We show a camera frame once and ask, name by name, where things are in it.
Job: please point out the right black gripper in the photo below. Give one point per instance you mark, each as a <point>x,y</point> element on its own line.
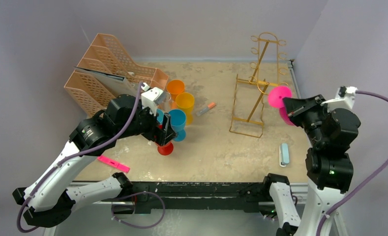
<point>301,108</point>

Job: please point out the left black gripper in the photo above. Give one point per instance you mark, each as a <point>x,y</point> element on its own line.
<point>160,135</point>

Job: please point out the red wine glass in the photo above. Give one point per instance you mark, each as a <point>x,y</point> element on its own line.
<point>166,149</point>

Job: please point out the blue wine glass front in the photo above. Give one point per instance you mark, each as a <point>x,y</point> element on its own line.
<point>160,116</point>

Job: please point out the blue wine glass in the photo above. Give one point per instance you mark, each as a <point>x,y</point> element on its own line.
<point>160,116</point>
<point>178,122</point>

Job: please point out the magenta wine glass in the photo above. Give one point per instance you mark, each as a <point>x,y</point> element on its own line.
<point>275,100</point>

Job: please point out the yellow wine glass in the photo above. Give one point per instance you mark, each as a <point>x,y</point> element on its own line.
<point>185,102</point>

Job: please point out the clear wine glass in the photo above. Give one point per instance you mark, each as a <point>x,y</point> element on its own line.
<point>167,103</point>

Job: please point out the orange wine glass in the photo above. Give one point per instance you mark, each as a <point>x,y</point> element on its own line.
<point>174,88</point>

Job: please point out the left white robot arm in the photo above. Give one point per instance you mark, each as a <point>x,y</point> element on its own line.
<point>51,200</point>

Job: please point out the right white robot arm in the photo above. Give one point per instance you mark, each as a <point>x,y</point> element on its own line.
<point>330,126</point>

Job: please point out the grey orange highlighter marker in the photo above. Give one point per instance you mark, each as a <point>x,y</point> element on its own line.
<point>206,109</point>

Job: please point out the pink plastic clip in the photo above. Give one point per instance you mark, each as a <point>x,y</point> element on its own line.
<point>113,163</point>

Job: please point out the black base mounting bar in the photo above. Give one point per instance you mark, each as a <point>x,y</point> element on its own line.
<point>249,197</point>

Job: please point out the grey folder in organizer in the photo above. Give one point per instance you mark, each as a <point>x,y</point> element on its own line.
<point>117,85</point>

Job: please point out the orange plastic file organizer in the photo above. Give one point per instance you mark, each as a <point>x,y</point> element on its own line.
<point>106,71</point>

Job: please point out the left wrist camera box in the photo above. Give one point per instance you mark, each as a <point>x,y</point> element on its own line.
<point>151,98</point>

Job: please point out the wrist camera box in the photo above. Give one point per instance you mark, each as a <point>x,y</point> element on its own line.
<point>345,99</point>
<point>151,98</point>

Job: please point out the gold wire glass rack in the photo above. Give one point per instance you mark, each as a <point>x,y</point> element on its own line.
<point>255,117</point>

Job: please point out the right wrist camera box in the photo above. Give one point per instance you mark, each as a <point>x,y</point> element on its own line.
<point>345,99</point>

